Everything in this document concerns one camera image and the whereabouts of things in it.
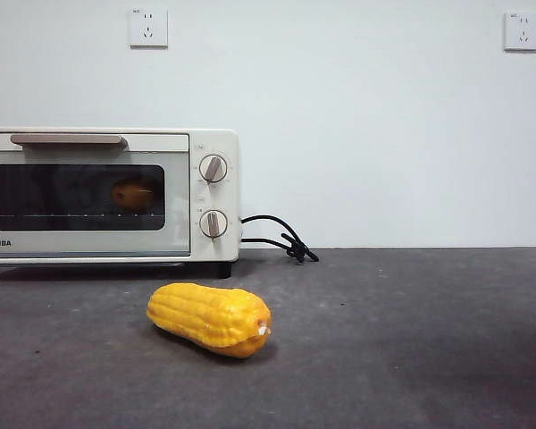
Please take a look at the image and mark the black oven power cable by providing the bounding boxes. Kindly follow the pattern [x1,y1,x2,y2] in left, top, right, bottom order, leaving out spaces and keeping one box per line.
[239,214,320,264]

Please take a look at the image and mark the white oven knob brown pointer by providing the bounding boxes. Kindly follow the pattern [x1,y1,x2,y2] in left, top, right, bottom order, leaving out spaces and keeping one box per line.
[198,208,230,242]
[198,154,230,185]

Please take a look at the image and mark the metal wire oven rack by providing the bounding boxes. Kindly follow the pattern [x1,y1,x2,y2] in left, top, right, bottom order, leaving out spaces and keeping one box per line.
[0,211,164,220]

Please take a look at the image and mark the brown potato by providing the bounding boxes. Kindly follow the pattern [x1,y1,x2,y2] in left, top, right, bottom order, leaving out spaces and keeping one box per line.
[111,178,159,212]

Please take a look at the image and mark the white toaster oven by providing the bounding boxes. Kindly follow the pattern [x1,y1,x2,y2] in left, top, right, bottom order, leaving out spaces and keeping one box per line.
[0,128,241,282]

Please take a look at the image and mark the white wall power outlet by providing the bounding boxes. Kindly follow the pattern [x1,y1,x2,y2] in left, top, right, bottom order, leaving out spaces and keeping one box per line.
[503,12,536,53]
[130,7,169,49]

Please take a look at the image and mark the yellow corn cob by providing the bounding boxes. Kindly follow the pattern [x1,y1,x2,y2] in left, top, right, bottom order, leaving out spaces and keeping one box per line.
[146,282,273,358]

